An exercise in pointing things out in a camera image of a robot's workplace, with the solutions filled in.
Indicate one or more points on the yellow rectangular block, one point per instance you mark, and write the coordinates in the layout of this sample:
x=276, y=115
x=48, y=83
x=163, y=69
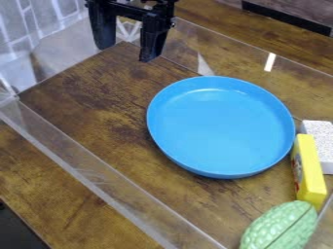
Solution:
x=309, y=183

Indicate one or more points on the white speckled foam block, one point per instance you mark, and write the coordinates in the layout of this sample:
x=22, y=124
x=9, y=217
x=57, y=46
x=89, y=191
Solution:
x=321, y=131

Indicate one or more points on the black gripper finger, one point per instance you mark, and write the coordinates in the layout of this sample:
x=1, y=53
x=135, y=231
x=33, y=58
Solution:
x=103, y=26
x=152, y=38

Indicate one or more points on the green textured oval object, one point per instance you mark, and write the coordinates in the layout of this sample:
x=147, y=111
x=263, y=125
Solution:
x=282, y=228

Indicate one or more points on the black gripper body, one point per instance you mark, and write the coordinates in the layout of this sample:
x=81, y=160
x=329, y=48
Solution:
x=140, y=10

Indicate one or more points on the clear acrylic enclosure wall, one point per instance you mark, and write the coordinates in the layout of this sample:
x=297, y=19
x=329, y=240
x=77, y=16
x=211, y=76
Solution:
x=81, y=172

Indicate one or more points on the blue round plastic tray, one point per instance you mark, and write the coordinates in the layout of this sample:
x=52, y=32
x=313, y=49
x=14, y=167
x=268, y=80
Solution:
x=220, y=127

